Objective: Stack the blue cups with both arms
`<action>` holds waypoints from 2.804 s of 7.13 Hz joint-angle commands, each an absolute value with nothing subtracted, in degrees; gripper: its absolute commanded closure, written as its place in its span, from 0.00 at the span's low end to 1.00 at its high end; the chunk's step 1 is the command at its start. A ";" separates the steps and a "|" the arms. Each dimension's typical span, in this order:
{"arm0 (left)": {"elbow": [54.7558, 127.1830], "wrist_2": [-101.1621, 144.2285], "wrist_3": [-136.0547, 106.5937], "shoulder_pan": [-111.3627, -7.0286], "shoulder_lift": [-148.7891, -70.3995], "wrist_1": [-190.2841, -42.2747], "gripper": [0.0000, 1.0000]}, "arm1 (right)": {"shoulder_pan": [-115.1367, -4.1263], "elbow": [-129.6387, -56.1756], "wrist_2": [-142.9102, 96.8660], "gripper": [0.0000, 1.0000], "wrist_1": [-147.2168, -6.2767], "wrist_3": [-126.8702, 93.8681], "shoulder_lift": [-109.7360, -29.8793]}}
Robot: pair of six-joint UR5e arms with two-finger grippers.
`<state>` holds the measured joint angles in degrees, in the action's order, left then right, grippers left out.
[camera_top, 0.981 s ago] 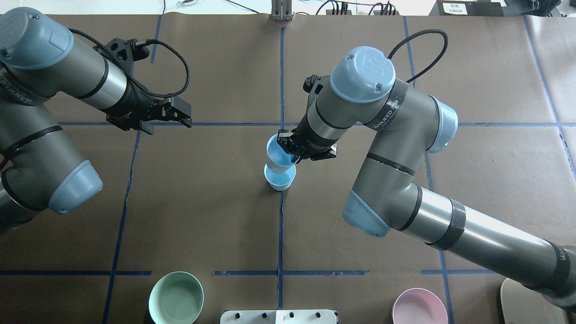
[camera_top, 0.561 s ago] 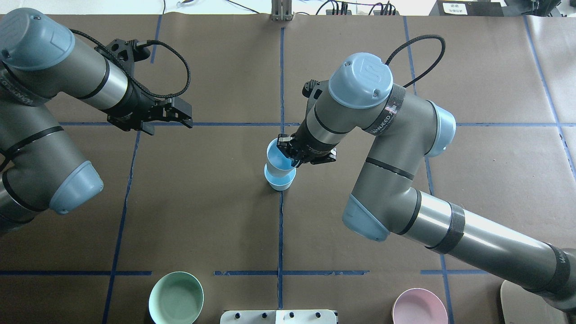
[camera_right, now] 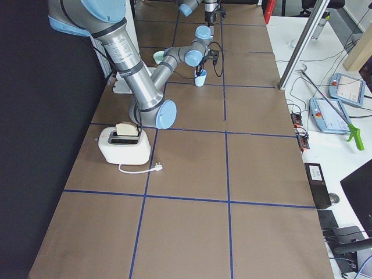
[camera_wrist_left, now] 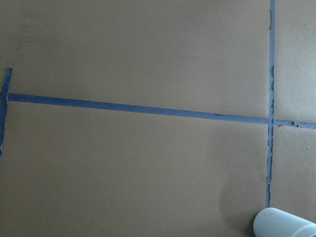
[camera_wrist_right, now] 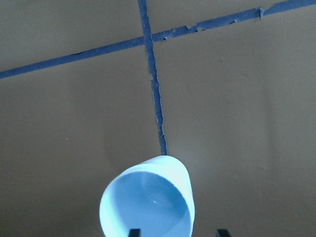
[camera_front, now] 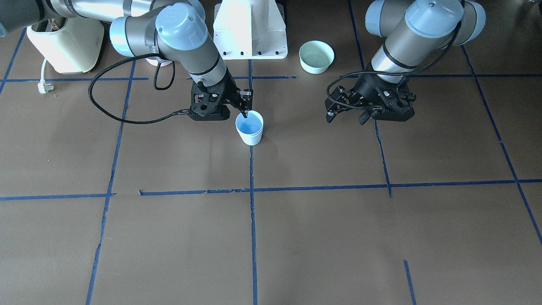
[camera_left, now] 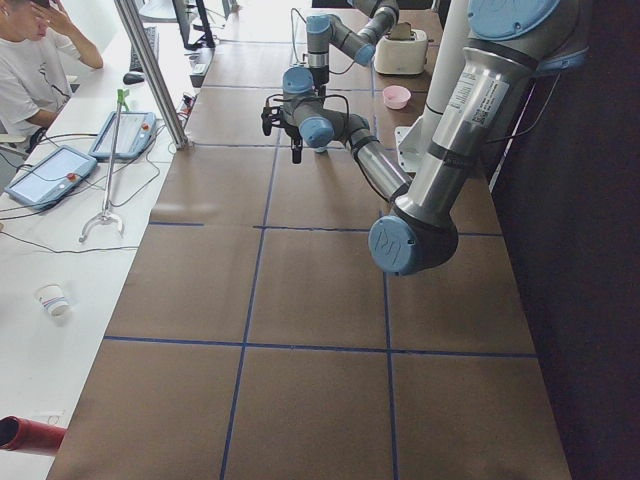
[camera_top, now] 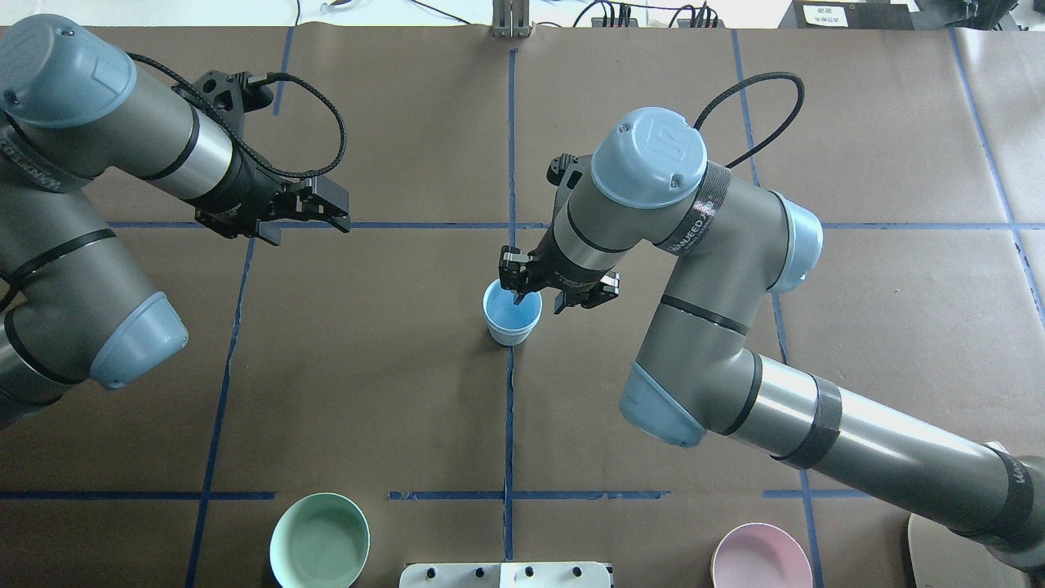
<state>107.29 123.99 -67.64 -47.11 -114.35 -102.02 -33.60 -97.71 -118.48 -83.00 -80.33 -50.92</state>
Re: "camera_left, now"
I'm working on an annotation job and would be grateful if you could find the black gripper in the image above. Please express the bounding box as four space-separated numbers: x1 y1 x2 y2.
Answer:
308 66 329 101
284 124 303 163

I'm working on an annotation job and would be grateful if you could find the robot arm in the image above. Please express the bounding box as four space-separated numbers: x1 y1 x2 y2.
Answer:
306 0 399 91
262 1 592 275

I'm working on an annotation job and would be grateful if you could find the pink bowl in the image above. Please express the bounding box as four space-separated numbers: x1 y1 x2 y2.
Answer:
382 85 412 110

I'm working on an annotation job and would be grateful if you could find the cream toaster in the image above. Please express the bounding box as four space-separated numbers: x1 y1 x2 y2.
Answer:
374 29 428 76

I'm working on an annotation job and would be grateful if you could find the toast slice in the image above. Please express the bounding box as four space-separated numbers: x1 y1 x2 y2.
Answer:
388 22 413 41

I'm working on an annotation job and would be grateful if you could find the teach pendant far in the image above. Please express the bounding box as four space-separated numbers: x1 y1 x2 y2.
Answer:
89 111 157 162

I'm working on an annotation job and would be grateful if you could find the teach pendant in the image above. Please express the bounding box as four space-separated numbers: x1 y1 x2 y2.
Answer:
89 111 157 162
4 146 97 210

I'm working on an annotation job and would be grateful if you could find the black keyboard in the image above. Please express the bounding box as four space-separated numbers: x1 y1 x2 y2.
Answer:
128 25 161 73

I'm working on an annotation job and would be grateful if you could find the black computer mouse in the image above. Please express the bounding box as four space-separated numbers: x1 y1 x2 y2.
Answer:
122 71 145 85

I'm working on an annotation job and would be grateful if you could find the reacher grabber tool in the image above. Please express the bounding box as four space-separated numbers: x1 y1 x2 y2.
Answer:
78 88 129 243

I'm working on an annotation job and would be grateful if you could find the teach pendant near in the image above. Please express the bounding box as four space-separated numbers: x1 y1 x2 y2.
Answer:
4 146 97 210

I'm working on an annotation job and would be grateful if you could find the seated person white shirt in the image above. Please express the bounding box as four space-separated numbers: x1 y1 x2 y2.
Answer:
1 1 103 141

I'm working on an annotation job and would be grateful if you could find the paper cup on desk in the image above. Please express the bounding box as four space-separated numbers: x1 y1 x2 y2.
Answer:
34 283 70 318

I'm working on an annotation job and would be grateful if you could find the red tube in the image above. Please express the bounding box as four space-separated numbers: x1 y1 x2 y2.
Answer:
1 416 66 456

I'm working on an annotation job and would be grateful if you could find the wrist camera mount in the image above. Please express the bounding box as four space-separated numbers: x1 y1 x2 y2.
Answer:
261 94 283 136

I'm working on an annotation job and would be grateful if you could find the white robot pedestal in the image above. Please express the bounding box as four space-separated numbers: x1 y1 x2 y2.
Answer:
394 0 470 175

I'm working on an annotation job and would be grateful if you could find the aluminium frame post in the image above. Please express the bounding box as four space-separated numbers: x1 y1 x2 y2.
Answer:
114 0 188 150

